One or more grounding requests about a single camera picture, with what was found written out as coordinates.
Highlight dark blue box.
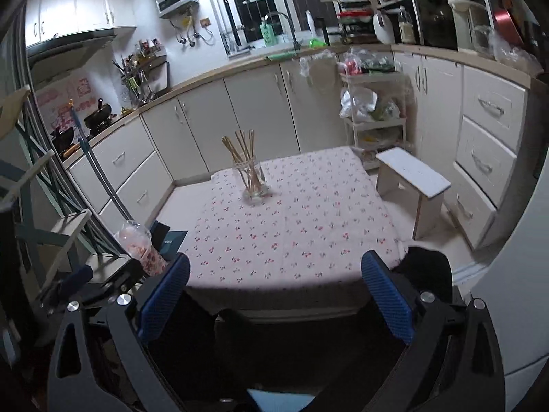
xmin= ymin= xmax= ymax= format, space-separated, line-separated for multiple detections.
xmin=149 ymin=220 xmax=188 ymax=262

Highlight white electric kettle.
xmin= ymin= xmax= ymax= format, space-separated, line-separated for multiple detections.
xmin=372 ymin=9 xmax=395 ymax=45

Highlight plastic bag with food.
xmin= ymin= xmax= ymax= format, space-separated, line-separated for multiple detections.
xmin=115 ymin=220 xmax=167 ymax=276

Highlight white rolling storage cart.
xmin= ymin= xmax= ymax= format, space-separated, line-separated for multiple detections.
xmin=338 ymin=47 xmax=411 ymax=162

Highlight white kitchen base cabinets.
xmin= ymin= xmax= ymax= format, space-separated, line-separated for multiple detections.
xmin=64 ymin=45 xmax=548 ymax=249

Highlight wooden chopstick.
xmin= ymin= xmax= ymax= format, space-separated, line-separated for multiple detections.
xmin=234 ymin=130 xmax=256 ymax=194
xmin=238 ymin=130 xmax=249 ymax=174
xmin=248 ymin=130 xmax=260 ymax=194
xmin=221 ymin=136 xmax=250 ymax=191

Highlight blue mop handle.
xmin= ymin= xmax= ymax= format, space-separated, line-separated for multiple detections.
xmin=68 ymin=99 xmax=133 ymax=220

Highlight clear glass jar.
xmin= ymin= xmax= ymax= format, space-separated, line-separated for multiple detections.
xmin=233 ymin=157 xmax=271 ymax=206

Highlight white upper cabinets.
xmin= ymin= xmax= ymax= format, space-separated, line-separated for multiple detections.
xmin=25 ymin=0 xmax=136 ymax=47

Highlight chrome sink faucet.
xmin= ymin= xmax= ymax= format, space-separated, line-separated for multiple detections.
xmin=262 ymin=10 xmax=302 ymax=51

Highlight white wooden stool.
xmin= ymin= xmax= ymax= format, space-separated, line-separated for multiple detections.
xmin=376 ymin=147 xmax=451 ymax=241

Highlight dish utensil rack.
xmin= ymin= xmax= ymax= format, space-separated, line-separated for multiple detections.
xmin=112 ymin=38 xmax=170 ymax=106

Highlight black wok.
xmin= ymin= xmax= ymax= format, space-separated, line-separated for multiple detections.
xmin=84 ymin=98 xmax=112 ymax=130

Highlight cherry pattern tablecloth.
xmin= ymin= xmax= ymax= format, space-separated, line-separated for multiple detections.
xmin=184 ymin=147 xmax=404 ymax=311

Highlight microwave oven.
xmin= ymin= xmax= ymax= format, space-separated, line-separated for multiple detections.
xmin=415 ymin=0 xmax=457 ymax=50

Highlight grey range hood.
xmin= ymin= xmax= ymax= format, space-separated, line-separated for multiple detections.
xmin=26 ymin=29 xmax=115 ymax=85

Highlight green soap bottle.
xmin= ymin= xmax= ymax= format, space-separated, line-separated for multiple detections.
xmin=260 ymin=20 xmax=277 ymax=47

